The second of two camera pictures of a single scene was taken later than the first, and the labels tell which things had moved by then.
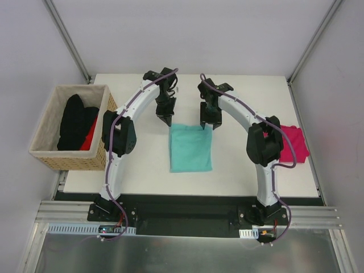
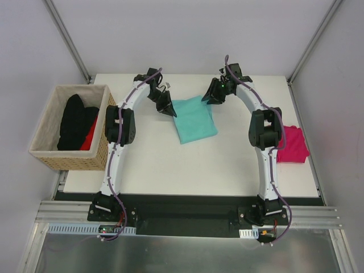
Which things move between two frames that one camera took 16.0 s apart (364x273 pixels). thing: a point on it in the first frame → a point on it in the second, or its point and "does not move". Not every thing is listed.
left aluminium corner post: [56, 17] does not move
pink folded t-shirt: [297, 136] does not move
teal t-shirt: [190, 148] → [194, 119]
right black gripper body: [210, 119] → [216, 91]
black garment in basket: [76, 121] does not move
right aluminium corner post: [314, 41] does not move
